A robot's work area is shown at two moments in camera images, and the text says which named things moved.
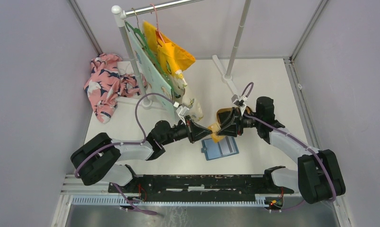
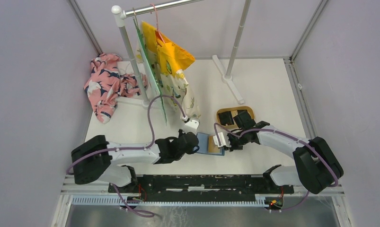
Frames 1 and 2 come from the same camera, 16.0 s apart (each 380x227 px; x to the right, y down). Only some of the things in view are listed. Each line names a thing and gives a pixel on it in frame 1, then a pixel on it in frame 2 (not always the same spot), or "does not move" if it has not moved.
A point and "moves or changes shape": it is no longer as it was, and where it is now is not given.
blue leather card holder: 226,146 moves or changes shape
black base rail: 200,185 does not move
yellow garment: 173,58 does not move
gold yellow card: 215,128 -> 212,147
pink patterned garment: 105,82 does not move
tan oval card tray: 224,115 moves or changes shape
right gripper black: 232,127 -> 233,148
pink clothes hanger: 156,22 does not move
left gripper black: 195,131 -> 180,133
